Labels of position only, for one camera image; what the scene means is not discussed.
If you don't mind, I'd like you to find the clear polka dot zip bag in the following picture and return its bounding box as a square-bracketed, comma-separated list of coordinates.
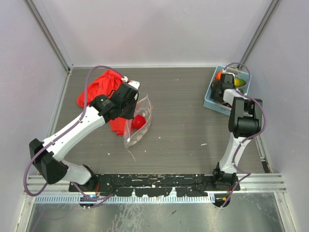
[123, 95, 153, 149]

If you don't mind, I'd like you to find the red pepper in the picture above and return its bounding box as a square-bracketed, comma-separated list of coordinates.
[131, 115, 146, 130]

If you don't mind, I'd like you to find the red tomato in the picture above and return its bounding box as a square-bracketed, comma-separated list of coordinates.
[223, 102, 232, 108]

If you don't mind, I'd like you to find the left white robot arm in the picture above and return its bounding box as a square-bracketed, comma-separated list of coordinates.
[29, 81, 140, 191]

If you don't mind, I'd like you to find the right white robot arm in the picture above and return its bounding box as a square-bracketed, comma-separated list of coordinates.
[211, 72, 263, 190]

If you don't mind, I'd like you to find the light blue plastic basket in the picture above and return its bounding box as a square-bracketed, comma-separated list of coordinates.
[203, 65, 250, 116]

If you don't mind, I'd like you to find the orange fruit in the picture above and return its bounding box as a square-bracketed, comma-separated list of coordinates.
[215, 72, 222, 81]

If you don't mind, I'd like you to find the orange green mango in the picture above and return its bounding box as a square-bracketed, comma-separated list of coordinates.
[234, 78, 247, 88]

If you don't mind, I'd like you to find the red cloth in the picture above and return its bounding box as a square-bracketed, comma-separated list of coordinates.
[76, 70, 126, 136]

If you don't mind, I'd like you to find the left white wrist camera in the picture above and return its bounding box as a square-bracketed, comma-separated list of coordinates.
[121, 76, 140, 90]

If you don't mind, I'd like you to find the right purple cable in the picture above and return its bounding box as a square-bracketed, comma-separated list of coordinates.
[219, 62, 268, 208]

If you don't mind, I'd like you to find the purple cable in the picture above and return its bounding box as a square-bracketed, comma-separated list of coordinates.
[219, 62, 268, 208]
[23, 65, 128, 209]

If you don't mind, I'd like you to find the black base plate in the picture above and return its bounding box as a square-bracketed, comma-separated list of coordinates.
[69, 173, 239, 197]

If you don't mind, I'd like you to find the grey slotted cable duct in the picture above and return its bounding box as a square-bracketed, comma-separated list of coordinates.
[34, 194, 215, 204]

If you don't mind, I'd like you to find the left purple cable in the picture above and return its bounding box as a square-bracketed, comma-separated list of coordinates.
[23, 65, 128, 209]

